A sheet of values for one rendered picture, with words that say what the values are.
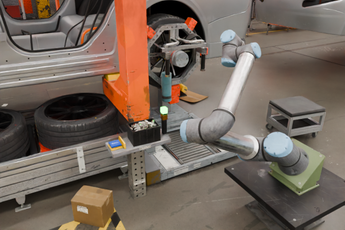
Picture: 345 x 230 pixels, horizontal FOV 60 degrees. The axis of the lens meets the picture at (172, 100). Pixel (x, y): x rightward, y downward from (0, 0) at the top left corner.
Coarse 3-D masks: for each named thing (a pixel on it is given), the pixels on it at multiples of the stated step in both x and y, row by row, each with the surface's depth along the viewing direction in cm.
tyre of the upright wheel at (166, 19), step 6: (150, 18) 261; (156, 18) 256; (162, 18) 255; (168, 18) 257; (174, 18) 260; (180, 18) 263; (150, 24) 253; (156, 24) 254; (192, 60) 284; (150, 78) 269; (150, 84) 273; (156, 84) 275
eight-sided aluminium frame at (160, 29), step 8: (168, 24) 255; (176, 24) 254; (184, 24) 257; (160, 32) 249; (192, 32) 264; (152, 40) 248; (192, 64) 281; (152, 72) 259; (184, 72) 280; (192, 72) 279; (160, 80) 265; (176, 80) 273; (184, 80) 277
